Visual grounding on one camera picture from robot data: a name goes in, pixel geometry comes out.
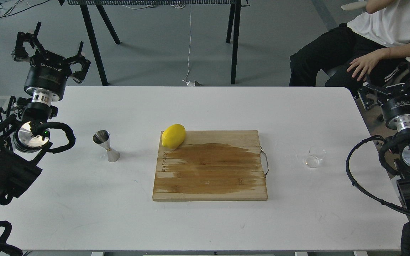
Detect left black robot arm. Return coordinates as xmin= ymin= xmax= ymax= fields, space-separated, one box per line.
xmin=0 ymin=22 xmax=90 ymax=256

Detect black metal frame table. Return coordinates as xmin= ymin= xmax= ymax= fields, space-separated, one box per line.
xmin=58 ymin=0 xmax=251 ymax=86

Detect wooden cutting board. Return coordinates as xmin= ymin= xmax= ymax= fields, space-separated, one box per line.
xmin=152 ymin=130 xmax=268 ymax=202

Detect seated person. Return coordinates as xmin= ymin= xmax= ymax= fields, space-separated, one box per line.
xmin=289 ymin=0 xmax=410 ymax=99

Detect yellow lemon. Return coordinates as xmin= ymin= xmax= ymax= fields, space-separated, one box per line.
xmin=161 ymin=124 xmax=186 ymax=149

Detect office chair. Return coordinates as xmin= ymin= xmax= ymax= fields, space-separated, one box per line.
xmin=324 ymin=0 xmax=410 ymax=86

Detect white hanging cable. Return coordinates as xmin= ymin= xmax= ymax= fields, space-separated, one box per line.
xmin=182 ymin=4 xmax=204 ymax=87

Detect steel double jigger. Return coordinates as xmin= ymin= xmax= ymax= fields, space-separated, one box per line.
xmin=93 ymin=130 xmax=120 ymax=162

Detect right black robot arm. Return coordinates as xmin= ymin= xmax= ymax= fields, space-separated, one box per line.
xmin=346 ymin=57 xmax=410 ymax=256

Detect clear glass measuring cup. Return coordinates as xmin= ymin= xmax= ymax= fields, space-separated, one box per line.
xmin=303 ymin=146 xmax=327 ymax=169

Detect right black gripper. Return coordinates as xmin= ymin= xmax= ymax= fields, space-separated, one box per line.
xmin=358 ymin=63 xmax=410 ymax=130

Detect person's hand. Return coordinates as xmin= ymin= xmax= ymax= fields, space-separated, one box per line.
xmin=346 ymin=49 xmax=384 ymax=81

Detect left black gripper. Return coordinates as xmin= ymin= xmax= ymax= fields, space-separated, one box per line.
xmin=11 ymin=22 xmax=91 ymax=101

